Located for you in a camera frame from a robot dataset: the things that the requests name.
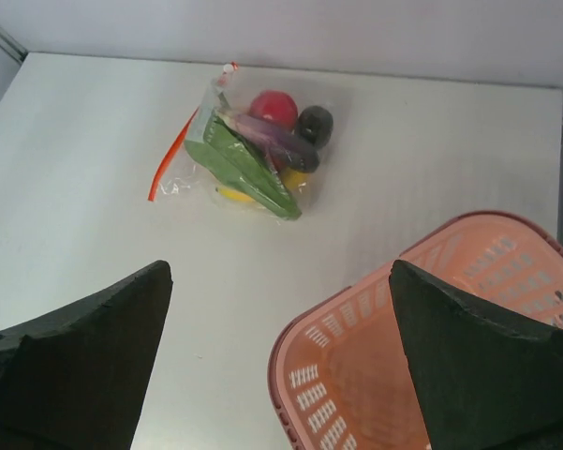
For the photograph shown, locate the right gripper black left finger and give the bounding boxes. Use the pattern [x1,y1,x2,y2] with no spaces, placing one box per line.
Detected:
[0,261,172,449]

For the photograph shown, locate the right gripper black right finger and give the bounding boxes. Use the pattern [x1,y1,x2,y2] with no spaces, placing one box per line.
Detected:
[389,260,563,449]

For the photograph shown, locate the clear zip top bag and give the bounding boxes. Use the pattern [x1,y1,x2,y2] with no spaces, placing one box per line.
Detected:
[148,62,350,221]

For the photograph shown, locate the yellow fake banana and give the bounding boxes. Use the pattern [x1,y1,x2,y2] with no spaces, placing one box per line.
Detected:
[215,186,255,203]

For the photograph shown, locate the green fake leafy vegetable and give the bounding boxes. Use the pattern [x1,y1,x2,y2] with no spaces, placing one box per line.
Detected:
[184,112,302,220]

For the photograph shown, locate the yellow fake lemon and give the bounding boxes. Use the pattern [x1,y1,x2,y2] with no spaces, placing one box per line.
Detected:
[280,168,309,191]

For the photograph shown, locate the purple fake eggplant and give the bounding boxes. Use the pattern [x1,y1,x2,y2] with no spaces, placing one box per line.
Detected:
[215,108,320,173]

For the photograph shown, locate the dark fake avocado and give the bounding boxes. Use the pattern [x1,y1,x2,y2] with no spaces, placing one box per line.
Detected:
[294,105,333,150]

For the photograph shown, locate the red fake tomato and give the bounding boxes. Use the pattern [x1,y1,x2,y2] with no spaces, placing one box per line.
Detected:
[248,90,299,130]

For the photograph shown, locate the pink plastic basket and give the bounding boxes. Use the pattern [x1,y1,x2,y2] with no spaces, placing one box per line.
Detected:
[268,211,563,449]

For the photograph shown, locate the aluminium frame post left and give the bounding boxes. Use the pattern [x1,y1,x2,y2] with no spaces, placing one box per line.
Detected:
[0,25,28,64]

